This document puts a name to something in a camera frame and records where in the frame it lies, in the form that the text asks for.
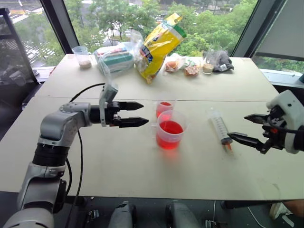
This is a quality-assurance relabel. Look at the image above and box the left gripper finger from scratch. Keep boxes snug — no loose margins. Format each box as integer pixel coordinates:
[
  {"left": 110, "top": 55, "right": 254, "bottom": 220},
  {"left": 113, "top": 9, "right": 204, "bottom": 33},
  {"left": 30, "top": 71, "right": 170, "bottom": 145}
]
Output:
[
  {"left": 117, "top": 116, "right": 150, "bottom": 129},
  {"left": 118, "top": 101, "right": 144, "bottom": 111}
]

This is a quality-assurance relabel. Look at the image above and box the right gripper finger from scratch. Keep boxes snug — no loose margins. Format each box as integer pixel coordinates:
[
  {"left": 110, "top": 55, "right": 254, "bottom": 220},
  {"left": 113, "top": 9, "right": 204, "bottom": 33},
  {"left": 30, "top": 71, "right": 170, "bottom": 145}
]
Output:
[
  {"left": 244, "top": 114, "right": 269, "bottom": 125},
  {"left": 227, "top": 132, "right": 272, "bottom": 155}
]

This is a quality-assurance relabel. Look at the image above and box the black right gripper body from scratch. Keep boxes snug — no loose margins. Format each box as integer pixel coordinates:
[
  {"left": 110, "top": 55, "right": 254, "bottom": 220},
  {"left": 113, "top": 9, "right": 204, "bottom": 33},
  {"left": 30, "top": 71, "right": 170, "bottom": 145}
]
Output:
[{"left": 262, "top": 106, "right": 290, "bottom": 150}]

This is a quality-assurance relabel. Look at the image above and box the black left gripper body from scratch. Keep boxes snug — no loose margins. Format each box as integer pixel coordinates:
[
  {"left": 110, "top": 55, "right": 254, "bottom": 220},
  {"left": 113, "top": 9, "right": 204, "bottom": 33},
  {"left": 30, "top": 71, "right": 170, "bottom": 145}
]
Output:
[{"left": 105, "top": 101, "right": 121, "bottom": 128}]

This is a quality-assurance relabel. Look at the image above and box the clear plastic syringe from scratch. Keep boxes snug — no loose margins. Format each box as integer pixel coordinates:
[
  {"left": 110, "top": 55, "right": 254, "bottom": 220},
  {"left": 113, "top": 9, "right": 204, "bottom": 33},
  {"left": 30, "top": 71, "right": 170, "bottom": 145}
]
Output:
[{"left": 207, "top": 107, "right": 235, "bottom": 155}]

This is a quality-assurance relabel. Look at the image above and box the cup of red liquid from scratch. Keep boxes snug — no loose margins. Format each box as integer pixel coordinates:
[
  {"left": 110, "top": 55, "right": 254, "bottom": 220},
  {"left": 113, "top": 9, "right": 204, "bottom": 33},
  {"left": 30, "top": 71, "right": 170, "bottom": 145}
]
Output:
[
  {"left": 155, "top": 99, "right": 178, "bottom": 119},
  {"left": 150, "top": 110, "right": 190, "bottom": 151}
]

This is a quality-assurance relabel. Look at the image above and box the plastic cup with grain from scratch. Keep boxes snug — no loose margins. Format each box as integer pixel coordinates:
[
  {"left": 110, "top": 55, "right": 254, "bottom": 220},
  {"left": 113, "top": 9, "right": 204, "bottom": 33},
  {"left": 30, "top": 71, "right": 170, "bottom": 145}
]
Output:
[{"left": 71, "top": 45, "right": 93, "bottom": 70}]

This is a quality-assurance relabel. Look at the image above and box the glass cup with grain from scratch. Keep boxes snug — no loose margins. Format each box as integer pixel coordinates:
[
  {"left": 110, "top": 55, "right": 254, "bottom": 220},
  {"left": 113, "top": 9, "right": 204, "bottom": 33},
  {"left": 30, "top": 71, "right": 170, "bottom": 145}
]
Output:
[{"left": 202, "top": 44, "right": 223, "bottom": 75}]

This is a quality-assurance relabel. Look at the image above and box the clear bag of sponges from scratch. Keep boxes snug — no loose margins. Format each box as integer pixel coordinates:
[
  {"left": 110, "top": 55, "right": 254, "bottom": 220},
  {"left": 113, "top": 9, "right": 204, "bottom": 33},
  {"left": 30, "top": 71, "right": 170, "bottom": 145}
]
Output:
[{"left": 93, "top": 41, "right": 135, "bottom": 79}]

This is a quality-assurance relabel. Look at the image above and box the clear bag with bread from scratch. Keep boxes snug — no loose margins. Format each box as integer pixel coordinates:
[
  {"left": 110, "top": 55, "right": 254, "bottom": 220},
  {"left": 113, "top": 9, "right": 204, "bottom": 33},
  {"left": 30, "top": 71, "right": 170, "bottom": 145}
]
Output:
[{"left": 162, "top": 53, "right": 184, "bottom": 74}]

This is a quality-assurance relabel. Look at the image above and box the yellow snack bag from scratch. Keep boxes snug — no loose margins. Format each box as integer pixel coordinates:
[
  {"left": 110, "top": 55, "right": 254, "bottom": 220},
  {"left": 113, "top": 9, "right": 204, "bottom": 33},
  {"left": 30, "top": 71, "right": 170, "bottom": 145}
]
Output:
[{"left": 133, "top": 12, "right": 187, "bottom": 85}]

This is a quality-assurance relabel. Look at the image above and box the clear zip bag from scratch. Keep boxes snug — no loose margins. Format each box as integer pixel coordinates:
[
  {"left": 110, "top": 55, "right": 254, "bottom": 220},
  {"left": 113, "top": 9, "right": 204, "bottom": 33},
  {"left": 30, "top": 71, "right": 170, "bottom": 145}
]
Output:
[{"left": 129, "top": 29, "right": 145, "bottom": 63}]

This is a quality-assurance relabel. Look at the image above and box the dark grey cloth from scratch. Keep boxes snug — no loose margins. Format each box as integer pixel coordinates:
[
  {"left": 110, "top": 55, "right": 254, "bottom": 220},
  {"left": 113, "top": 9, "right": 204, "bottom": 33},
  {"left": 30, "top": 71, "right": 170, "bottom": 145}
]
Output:
[{"left": 212, "top": 50, "right": 235, "bottom": 73}]

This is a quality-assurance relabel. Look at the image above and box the white shoe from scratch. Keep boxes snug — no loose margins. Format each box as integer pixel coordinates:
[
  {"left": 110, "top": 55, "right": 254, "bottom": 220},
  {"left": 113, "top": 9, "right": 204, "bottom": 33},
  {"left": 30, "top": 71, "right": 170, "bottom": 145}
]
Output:
[{"left": 269, "top": 201, "right": 293, "bottom": 220}]

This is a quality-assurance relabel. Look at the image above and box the clear bag with pastry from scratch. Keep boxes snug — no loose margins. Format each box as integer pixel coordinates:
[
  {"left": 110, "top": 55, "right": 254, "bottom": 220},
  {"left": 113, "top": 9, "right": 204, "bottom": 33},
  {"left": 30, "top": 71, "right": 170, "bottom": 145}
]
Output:
[{"left": 182, "top": 56, "right": 205, "bottom": 77}]

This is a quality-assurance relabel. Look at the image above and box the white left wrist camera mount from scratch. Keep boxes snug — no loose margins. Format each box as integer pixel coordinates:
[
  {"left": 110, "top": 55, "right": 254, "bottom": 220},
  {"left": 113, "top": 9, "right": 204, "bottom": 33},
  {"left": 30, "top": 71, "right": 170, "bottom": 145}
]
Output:
[{"left": 99, "top": 83, "right": 119, "bottom": 127}]

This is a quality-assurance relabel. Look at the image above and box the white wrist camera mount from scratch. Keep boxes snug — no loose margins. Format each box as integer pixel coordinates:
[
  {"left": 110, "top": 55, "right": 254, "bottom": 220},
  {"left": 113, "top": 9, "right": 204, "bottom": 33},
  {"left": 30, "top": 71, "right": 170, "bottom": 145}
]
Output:
[
  {"left": 266, "top": 89, "right": 304, "bottom": 154},
  {"left": 99, "top": 83, "right": 119, "bottom": 127}
]

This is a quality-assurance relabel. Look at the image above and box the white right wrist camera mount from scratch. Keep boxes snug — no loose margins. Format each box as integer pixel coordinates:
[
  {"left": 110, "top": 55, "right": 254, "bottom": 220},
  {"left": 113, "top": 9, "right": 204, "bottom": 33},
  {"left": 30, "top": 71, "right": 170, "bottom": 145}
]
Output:
[{"left": 266, "top": 89, "right": 304, "bottom": 154}]

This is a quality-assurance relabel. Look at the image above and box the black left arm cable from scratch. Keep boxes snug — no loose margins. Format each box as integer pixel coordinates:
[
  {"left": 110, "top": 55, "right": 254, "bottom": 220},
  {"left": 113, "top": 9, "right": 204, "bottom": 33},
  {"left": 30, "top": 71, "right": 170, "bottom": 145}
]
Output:
[{"left": 64, "top": 83, "right": 106, "bottom": 228}]

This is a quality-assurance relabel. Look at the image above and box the white thin cable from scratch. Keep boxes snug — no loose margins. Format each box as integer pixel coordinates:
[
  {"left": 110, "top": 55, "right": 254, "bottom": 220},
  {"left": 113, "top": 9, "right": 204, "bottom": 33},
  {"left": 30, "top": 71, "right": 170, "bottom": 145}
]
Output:
[{"left": 247, "top": 206, "right": 265, "bottom": 226}]

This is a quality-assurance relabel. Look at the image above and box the dark window frame post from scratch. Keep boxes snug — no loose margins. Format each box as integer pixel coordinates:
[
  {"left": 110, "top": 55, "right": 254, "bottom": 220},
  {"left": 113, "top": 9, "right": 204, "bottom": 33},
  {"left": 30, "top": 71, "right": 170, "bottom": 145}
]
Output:
[
  {"left": 39, "top": 0, "right": 81, "bottom": 56},
  {"left": 231, "top": 0, "right": 285, "bottom": 57}
]

